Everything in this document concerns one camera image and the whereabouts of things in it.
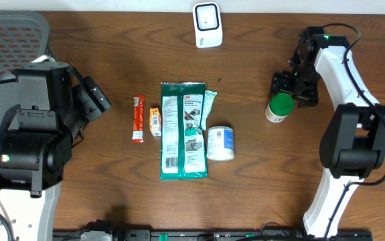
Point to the light green small pouch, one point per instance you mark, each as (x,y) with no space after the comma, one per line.
(209,98)

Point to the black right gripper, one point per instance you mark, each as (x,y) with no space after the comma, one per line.
(281,82)

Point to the grey plastic mesh basket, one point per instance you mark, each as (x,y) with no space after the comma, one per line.
(24,36)

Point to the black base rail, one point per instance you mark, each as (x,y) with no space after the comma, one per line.
(105,230)

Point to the green lid jar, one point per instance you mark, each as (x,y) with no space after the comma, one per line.
(279,107)

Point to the green 3M product package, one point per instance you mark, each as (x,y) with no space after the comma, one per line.
(183,148)

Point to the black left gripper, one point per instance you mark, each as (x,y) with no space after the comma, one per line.
(90,98)

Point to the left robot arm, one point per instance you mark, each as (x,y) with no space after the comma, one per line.
(37,136)

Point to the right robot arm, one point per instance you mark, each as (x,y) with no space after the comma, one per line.
(352,148)

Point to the small orange carton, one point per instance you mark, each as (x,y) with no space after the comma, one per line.
(155,122)

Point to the red white tube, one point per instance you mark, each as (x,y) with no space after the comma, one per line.
(138,119)

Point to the white blue round container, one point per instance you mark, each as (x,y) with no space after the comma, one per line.
(220,144)

